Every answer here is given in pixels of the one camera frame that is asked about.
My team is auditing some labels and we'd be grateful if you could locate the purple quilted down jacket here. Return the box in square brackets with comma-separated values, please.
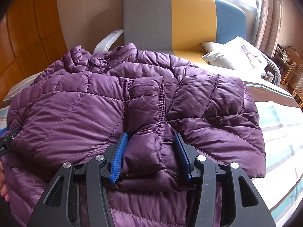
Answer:
[1, 44, 266, 226]

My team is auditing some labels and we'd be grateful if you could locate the person's left hand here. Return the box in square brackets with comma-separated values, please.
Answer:
[0, 163, 9, 202]

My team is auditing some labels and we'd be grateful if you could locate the striped bed sheet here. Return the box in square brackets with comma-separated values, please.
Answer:
[0, 72, 303, 227]

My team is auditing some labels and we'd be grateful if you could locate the wooden wardrobe panel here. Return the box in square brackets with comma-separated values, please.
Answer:
[1, 0, 67, 99]

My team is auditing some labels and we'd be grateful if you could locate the white printed pillow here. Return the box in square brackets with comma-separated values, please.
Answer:
[201, 36, 268, 76]

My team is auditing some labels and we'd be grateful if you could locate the wicker wooden chair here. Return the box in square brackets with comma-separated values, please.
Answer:
[281, 62, 303, 109]

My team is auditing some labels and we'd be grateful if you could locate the grey yellow blue headboard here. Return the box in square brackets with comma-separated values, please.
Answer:
[122, 0, 247, 64]

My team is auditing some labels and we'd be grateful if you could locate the cluttered wooden side table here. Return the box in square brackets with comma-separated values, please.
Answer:
[275, 44, 302, 69]

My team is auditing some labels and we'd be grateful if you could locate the pink checked curtain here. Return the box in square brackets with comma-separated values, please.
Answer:
[251, 0, 283, 58]

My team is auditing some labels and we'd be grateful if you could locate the grey bed side rail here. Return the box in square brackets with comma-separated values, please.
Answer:
[261, 52, 281, 86]

